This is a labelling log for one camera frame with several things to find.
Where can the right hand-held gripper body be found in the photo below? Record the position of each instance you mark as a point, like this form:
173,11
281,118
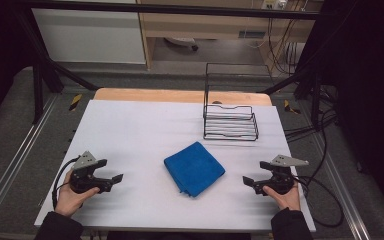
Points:
281,180

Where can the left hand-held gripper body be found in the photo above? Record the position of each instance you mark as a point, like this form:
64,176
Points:
81,178

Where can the blue towel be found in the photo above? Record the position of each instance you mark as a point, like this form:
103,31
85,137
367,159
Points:
193,168

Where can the person's right hand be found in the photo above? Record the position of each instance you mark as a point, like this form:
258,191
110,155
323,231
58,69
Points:
286,200

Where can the person's left hand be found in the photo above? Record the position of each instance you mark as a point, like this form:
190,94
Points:
68,200

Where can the white table cover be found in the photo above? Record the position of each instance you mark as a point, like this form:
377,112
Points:
140,140

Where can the white cabinet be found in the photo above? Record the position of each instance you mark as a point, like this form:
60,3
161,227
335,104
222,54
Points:
86,36

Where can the office chair base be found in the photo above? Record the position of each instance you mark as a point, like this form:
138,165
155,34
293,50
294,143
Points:
181,41

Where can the light wooden desk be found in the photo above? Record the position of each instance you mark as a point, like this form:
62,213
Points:
213,25

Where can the white power strip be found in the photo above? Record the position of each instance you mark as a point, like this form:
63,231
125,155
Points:
275,4

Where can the aluminium floor rail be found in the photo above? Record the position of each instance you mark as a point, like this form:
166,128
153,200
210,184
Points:
16,156
341,186

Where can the black frame leg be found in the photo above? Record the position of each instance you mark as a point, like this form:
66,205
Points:
315,96
38,86

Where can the black frame crossbar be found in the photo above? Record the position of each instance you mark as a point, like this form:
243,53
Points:
166,9

